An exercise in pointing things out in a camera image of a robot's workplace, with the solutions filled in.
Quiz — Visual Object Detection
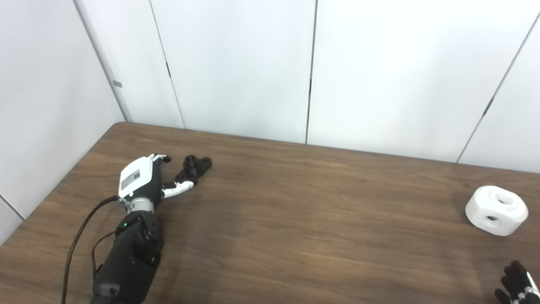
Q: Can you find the round white plastic piece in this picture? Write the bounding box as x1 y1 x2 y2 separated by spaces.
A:
465 185 529 237

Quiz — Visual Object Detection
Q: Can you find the thin black left arm wire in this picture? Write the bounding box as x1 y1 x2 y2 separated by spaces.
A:
92 230 116 279

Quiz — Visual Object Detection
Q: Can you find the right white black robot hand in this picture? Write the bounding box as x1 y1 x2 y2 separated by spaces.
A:
494 261 540 304

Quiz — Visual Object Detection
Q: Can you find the thick black left wrist cable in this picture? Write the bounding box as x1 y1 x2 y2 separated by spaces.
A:
61 195 121 304

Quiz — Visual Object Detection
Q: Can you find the black plastic holder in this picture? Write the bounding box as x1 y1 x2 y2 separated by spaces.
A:
175 155 213 185

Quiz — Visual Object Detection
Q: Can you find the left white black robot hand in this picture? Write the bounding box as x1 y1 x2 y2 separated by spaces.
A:
118 154 199 203

